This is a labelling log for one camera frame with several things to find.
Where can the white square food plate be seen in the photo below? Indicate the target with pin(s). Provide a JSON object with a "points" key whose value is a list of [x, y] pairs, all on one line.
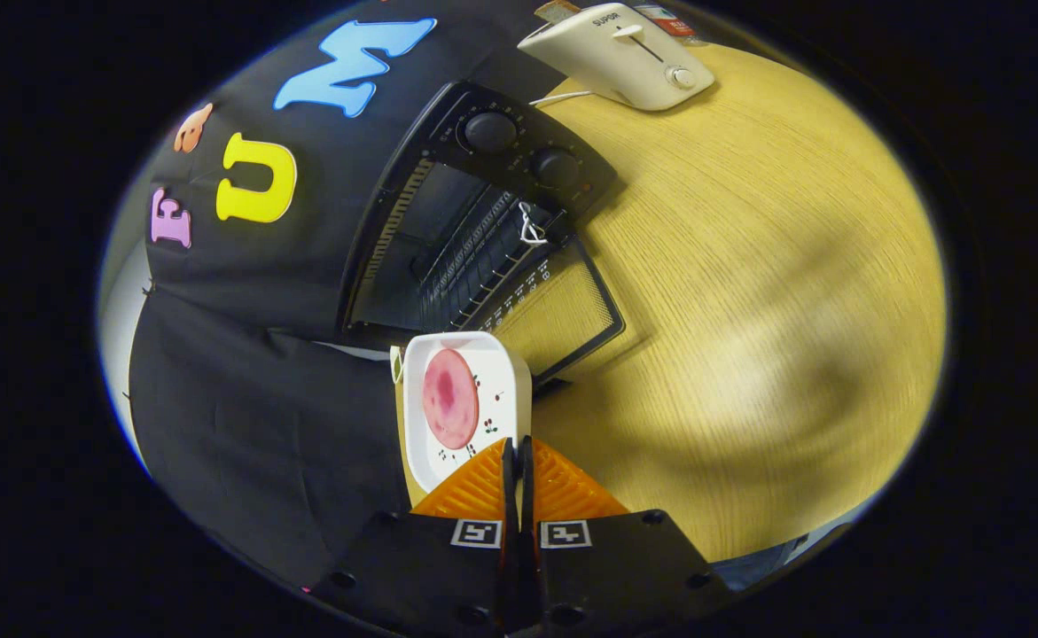
{"points": [[505, 381]]}

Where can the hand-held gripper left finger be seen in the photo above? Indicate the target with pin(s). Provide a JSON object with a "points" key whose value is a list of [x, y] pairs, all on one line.
{"points": [[448, 576]]}

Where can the white pop-up toaster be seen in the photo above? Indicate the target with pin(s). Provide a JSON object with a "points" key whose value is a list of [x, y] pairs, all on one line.
{"points": [[612, 62]]}

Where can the black backdrop cloth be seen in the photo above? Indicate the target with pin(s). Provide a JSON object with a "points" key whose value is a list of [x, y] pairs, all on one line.
{"points": [[253, 416]]}

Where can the brown toast slice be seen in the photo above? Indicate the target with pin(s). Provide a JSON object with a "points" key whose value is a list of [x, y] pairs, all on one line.
{"points": [[558, 10]]}

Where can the clear plastic bottle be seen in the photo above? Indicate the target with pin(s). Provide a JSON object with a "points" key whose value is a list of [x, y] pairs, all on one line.
{"points": [[665, 19]]}

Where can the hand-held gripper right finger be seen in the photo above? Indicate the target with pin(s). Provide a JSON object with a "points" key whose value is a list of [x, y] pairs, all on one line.
{"points": [[607, 571]]}

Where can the pink ham slice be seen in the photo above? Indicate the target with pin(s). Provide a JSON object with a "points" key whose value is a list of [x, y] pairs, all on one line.
{"points": [[450, 399]]}

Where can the black toaster oven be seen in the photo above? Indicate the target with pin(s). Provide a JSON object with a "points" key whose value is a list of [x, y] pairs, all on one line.
{"points": [[518, 146]]}

